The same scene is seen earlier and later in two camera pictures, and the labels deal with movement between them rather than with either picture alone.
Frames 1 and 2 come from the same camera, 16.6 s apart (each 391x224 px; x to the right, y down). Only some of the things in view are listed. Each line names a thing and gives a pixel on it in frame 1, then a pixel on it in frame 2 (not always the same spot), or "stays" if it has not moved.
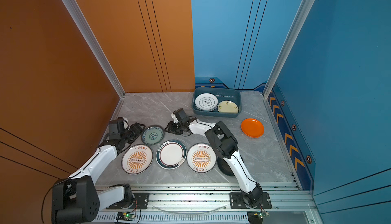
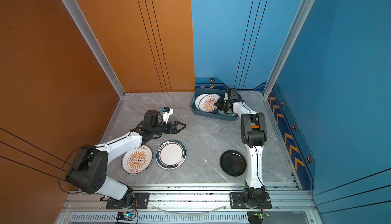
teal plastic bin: [217, 102] stays
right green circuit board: [256, 217] stays
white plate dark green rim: [171, 154] stays
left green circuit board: [125, 216] stays
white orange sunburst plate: [137, 159] stays
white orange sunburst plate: [201, 158] to [206, 103]
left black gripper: [137, 130] to [175, 131]
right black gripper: [170, 128] to [218, 103]
